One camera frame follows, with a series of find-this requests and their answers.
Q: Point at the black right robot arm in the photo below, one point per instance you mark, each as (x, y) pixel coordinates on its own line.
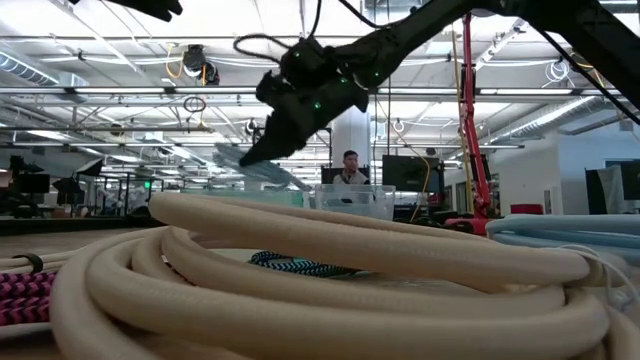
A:
(600, 35)

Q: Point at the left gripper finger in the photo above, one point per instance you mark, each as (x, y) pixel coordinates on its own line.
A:
(150, 6)

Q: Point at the red desk lamp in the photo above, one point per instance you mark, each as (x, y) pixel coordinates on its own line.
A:
(469, 125)

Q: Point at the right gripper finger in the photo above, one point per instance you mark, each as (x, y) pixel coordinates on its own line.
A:
(285, 135)

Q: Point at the clear plastic bin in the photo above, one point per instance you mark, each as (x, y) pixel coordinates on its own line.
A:
(370, 202)

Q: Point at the dark background workstation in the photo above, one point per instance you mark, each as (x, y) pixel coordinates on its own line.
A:
(30, 185)

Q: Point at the black background monitor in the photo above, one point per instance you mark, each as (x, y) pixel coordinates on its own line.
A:
(410, 172)

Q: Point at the red background box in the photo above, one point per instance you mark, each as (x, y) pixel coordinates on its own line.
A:
(525, 209)

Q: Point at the white building column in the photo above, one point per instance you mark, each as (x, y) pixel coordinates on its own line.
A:
(350, 135)

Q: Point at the teal translucent plastic bin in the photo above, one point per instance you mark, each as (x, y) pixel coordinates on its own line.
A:
(280, 198)

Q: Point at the person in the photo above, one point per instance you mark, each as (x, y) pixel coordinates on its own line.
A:
(351, 176)

